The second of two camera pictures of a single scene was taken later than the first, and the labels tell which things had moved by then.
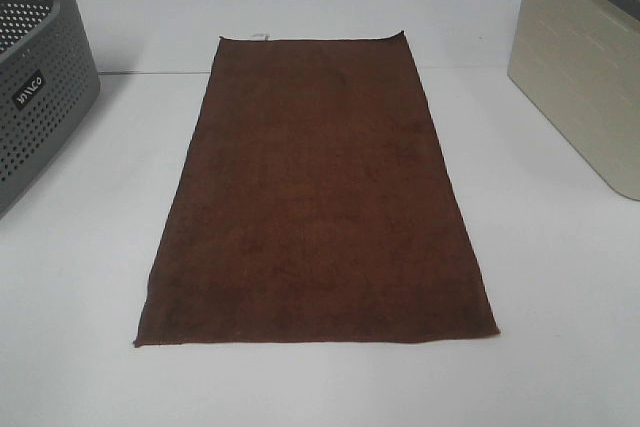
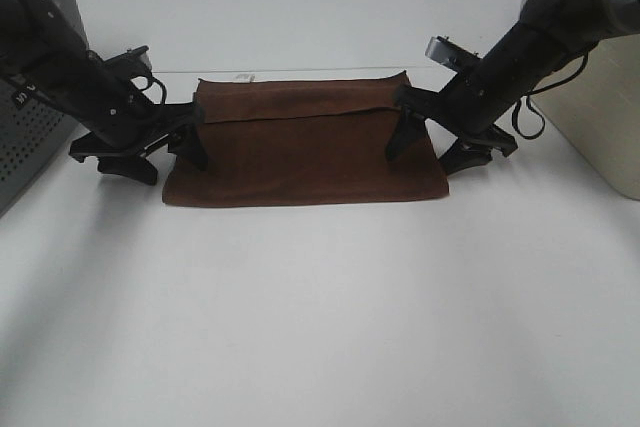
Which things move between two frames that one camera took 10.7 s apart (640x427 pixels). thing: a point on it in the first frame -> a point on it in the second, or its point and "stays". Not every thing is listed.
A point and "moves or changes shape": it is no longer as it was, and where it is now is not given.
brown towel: [306, 203] moves or changes shape
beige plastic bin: [575, 57] stays
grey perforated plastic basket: [47, 80] stays
